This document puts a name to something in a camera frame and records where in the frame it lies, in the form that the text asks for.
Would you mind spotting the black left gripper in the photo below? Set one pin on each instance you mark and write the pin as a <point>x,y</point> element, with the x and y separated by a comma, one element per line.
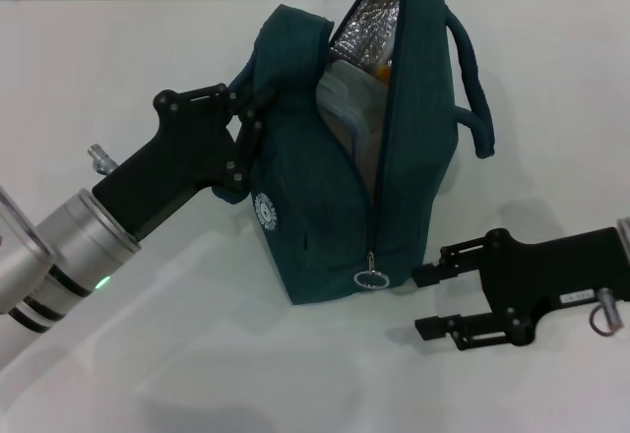
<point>182,157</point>

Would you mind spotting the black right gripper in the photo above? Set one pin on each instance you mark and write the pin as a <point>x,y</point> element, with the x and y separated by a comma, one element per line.
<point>551,270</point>

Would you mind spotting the clear plastic food container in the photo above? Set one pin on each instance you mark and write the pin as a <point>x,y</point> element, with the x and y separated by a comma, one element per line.
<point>344,103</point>

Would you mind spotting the dark teal lunch bag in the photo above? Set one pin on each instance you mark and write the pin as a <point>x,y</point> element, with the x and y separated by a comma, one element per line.
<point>423,133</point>

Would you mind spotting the left wrist metal connector plug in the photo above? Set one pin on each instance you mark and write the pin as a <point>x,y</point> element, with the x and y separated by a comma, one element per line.
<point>101,159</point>

